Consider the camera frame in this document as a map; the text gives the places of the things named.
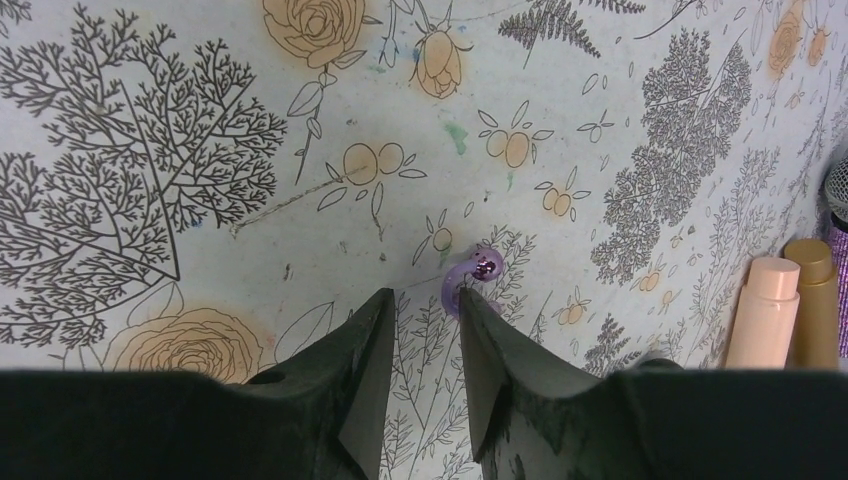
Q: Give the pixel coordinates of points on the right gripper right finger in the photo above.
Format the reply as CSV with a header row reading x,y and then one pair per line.
x,y
533,415

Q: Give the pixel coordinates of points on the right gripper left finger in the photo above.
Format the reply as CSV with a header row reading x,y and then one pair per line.
x,y
317,415

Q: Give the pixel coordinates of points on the purple earbuds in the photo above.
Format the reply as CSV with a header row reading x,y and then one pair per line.
x,y
483,265

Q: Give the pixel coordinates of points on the pink microphone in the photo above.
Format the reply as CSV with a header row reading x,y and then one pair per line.
x,y
765,315

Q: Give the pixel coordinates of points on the floral patterned table mat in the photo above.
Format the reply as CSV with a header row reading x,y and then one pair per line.
x,y
215,185

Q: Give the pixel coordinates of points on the gold microphone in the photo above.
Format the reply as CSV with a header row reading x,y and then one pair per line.
x,y
815,336

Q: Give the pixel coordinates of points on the purple glitter microphone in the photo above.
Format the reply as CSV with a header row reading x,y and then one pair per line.
x,y
835,193

